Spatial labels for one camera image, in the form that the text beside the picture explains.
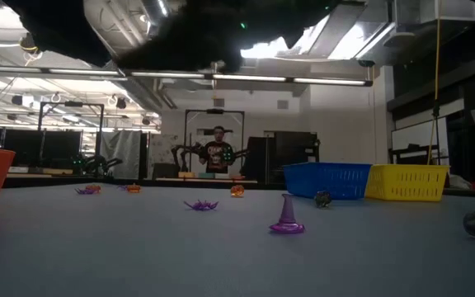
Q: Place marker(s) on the black table frame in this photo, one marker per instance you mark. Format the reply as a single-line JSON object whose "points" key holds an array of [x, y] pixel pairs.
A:
{"points": [[56, 181]]}

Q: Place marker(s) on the black gantry frame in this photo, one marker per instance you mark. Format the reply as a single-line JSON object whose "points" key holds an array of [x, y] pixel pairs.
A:
{"points": [[214, 111], [70, 104]]}

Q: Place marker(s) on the black light stand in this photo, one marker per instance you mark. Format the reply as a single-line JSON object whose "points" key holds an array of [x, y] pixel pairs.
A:
{"points": [[436, 111]]}

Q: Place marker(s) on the purple plastic spider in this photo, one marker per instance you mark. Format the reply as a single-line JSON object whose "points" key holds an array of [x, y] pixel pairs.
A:
{"points": [[122, 187], [81, 191], [201, 205]]}

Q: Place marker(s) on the whiteboard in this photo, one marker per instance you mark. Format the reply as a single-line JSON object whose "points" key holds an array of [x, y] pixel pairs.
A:
{"points": [[415, 134]]}

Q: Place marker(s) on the person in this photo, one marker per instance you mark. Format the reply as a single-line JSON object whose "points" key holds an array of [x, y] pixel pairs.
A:
{"points": [[217, 156]]}

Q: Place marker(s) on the orange translucent plastic pumpkin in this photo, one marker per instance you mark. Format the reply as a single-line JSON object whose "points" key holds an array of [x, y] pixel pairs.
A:
{"points": [[93, 188], [237, 190], [133, 188]]}

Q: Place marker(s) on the yellow plastic basket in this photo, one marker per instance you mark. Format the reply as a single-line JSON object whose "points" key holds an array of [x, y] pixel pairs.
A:
{"points": [[406, 183]]}

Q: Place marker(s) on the silver ventilation duct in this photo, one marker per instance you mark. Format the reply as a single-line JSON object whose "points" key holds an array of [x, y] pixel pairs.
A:
{"points": [[386, 24], [118, 20]]}

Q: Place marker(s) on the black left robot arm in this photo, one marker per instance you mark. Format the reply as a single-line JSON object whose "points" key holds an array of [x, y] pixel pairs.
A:
{"points": [[204, 41]]}

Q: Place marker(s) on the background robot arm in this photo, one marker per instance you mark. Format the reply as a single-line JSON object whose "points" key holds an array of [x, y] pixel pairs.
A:
{"points": [[97, 163], [184, 152]]}

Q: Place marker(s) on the black cabinet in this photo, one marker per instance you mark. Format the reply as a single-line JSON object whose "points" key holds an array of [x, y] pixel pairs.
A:
{"points": [[283, 156]]}

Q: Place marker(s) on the purple plastic witch hat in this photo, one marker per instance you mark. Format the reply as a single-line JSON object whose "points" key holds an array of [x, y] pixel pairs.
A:
{"points": [[287, 218]]}

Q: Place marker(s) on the blue plastic basket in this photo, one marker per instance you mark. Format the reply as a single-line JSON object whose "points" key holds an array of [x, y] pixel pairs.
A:
{"points": [[328, 181]]}

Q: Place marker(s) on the grey curtain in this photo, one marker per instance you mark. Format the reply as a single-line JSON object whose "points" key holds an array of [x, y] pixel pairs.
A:
{"points": [[120, 152]]}

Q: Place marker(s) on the long LED light bar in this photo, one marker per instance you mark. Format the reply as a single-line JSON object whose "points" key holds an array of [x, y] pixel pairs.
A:
{"points": [[245, 77]]}

